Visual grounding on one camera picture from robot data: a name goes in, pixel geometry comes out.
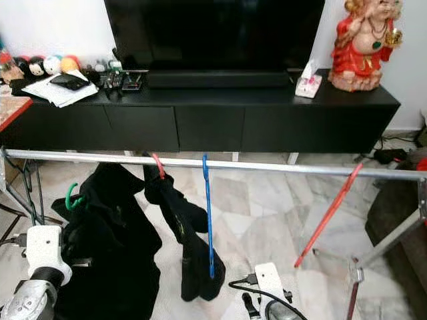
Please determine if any small black display gadget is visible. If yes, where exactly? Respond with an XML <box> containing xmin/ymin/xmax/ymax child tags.
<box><xmin>122</xmin><ymin>71</ymin><xmax>143</xmax><ymax>93</ymax></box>

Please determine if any black wire hanger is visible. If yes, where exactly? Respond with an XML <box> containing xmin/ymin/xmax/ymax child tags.
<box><xmin>17</xmin><ymin>150</ymin><xmax>55</xmax><ymax>227</ymax></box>

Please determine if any black power adapter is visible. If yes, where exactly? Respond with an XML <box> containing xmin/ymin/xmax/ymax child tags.
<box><xmin>374</xmin><ymin>148</ymin><xmax>408</xmax><ymax>164</ymax></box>

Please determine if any marble folding table red edge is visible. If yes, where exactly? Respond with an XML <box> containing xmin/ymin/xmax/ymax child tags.
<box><xmin>0</xmin><ymin>100</ymin><xmax>34</xmax><ymax>132</ymax></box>

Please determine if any jar with red lid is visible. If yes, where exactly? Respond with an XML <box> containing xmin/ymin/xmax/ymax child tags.
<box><xmin>0</xmin><ymin>50</ymin><xmax>15</xmax><ymax>82</ymax></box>

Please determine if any black shirt large green logo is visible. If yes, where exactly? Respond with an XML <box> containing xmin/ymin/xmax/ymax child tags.
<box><xmin>143</xmin><ymin>163</ymin><xmax>226</xmax><ymax>302</ymax></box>

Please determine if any silver metal clothes rack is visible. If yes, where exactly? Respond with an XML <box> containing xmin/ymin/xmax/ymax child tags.
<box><xmin>0</xmin><ymin>148</ymin><xmax>427</xmax><ymax>320</ymax></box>

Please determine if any stack of white papers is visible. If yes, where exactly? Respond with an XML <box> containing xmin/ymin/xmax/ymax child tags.
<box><xmin>21</xmin><ymin>72</ymin><xmax>99</xmax><ymax>109</ymax></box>

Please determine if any black soundbar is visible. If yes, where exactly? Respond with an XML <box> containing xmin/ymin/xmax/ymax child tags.
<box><xmin>147</xmin><ymin>70</ymin><xmax>291</xmax><ymax>89</ymax></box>

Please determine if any green plastic hanger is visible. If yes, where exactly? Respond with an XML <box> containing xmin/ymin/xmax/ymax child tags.
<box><xmin>65</xmin><ymin>182</ymin><xmax>84</xmax><ymax>213</ymax></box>

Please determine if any red plastic hanger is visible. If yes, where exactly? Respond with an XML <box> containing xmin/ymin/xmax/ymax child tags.
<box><xmin>150</xmin><ymin>153</ymin><xmax>166</xmax><ymax>179</ymax></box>
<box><xmin>294</xmin><ymin>162</ymin><xmax>364</xmax><ymax>269</ymax></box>

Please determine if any black wallet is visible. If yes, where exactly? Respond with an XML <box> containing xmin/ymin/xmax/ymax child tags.
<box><xmin>50</xmin><ymin>73</ymin><xmax>91</xmax><ymax>91</ymax></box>

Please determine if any black round mouse plush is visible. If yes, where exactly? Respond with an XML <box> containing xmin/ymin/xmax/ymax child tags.
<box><xmin>28</xmin><ymin>57</ymin><xmax>48</xmax><ymax>78</ymax></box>

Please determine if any small green white gadget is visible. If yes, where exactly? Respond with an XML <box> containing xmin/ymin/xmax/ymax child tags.
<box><xmin>103</xmin><ymin>60</ymin><xmax>123</xmax><ymax>91</ymax></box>

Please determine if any white pink tissue box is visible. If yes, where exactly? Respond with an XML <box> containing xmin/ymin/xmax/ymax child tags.
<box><xmin>295</xmin><ymin>59</ymin><xmax>322</xmax><ymax>99</ymax></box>

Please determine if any black plush with red bow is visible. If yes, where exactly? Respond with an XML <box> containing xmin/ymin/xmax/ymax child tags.
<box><xmin>13</xmin><ymin>57</ymin><xmax>31</xmax><ymax>79</ymax></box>

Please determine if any red cushion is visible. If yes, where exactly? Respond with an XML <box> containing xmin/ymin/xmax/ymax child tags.
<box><xmin>407</xmin><ymin>150</ymin><xmax>427</xmax><ymax>171</ymax></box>

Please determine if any black flat television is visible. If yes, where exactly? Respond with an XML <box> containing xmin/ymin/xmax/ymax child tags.
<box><xmin>105</xmin><ymin>0</ymin><xmax>326</xmax><ymax>73</ymax></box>

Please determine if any black polo shirt small logo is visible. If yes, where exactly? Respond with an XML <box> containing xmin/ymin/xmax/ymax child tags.
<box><xmin>50</xmin><ymin>162</ymin><xmax>159</xmax><ymax>320</ymax></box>

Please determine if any blue plastic hanger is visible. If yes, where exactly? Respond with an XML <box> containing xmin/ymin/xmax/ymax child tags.
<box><xmin>201</xmin><ymin>153</ymin><xmax>218</xmax><ymax>279</ymax></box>

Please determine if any red laughing Buddha statue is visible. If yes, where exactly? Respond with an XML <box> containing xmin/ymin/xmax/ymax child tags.
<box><xmin>328</xmin><ymin>0</ymin><xmax>404</xmax><ymax>93</ymax></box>

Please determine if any orange round plush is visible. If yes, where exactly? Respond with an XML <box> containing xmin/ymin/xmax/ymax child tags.
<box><xmin>60</xmin><ymin>55</ymin><xmax>81</xmax><ymax>74</ymax></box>

